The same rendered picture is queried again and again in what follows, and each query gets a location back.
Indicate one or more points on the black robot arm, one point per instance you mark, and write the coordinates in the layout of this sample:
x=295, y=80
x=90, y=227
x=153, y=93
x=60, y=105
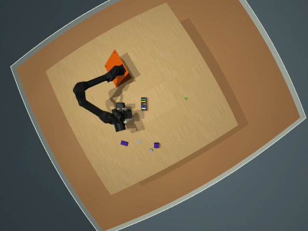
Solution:
x=105, y=116

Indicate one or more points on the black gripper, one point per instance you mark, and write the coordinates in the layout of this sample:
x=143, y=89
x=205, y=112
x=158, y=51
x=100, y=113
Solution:
x=121, y=105

